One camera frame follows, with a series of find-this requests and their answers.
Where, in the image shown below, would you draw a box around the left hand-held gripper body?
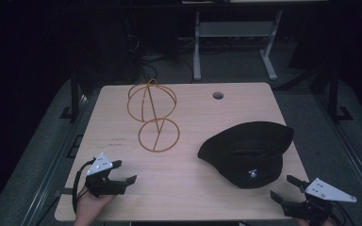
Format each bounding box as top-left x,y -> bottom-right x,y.
84,152 -> 128,199

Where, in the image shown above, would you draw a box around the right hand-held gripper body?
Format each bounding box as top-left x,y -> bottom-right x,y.
282,177 -> 358,222

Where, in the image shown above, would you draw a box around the black bucket hat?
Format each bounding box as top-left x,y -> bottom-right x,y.
197,121 -> 295,190

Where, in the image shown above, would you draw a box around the orange wire hat stand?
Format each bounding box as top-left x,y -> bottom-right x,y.
126,78 -> 181,153

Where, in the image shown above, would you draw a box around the person's left hand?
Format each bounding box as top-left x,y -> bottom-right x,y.
73,185 -> 118,226

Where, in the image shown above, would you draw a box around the person's right hand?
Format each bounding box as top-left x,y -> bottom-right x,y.
294,218 -> 337,226

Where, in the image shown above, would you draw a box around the black metal stand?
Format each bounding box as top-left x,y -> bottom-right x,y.
59,66 -> 87,122
325,61 -> 354,124

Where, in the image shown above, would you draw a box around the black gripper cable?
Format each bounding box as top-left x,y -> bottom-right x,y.
72,157 -> 96,217
329,202 -> 356,226

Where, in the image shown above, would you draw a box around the grey metal floor rail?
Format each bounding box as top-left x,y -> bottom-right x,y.
314,93 -> 362,208
20,93 -> 91,226

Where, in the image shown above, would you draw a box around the black cables on floor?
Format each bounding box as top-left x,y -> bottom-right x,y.
137,53 -> 196,85

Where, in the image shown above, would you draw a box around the white metal desk frame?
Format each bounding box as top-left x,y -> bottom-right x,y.
191,8 -> 284,82

